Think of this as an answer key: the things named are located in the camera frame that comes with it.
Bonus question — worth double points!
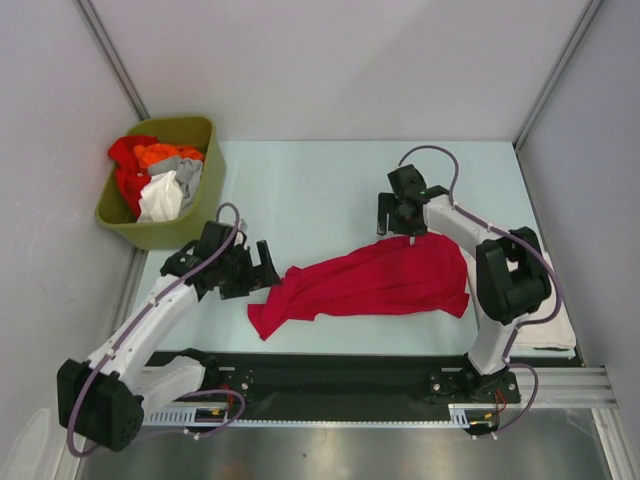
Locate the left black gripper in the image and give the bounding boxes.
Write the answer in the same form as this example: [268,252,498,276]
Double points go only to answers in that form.
[218,240,281,299]

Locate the crimson red t shirt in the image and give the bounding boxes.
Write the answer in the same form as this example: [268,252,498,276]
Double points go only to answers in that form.
[247,233,469,341]

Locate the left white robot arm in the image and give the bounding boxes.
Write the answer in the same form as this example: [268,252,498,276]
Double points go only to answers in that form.
[56,221,280,458]

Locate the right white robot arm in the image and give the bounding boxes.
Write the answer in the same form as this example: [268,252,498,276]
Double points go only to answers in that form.
[377,165,552,402]

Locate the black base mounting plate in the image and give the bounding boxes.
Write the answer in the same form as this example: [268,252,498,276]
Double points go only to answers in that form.
[146,349,526,412]

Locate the white t shirt in bin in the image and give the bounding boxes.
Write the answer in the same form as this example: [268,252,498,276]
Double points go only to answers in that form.
[137,171,183,223]

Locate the grey t shirt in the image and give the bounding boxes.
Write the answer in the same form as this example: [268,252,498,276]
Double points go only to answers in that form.
[147,155,204,214]

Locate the olive green plastic bin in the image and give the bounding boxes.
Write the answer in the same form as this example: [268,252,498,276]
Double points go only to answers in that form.
[95,116,225,250]

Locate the bright red t shirt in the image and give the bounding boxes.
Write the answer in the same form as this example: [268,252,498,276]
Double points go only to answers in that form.
[108,135,157,219]

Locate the orange t shirt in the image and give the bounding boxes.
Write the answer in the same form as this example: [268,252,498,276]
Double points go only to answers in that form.
[133,143,205,170]

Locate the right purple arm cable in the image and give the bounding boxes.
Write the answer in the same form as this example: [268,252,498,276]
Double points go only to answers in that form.
[398,144,566,441]

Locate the white slotted cable duct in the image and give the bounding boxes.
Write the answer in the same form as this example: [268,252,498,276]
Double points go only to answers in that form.
[143,402,497,431]

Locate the right aluminium frame rail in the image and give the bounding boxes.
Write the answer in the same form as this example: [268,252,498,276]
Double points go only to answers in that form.
[532,367,617,409]

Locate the left corner aluminium post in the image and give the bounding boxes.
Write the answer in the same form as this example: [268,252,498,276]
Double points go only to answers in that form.
[72,0,150,121]

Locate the corner aluminium post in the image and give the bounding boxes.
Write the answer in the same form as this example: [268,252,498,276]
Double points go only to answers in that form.
[512,0,605,154]
[72,0,150,121]

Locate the right corner aluminium post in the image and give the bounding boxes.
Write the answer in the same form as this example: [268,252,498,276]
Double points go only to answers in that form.
[512,0,605,154]

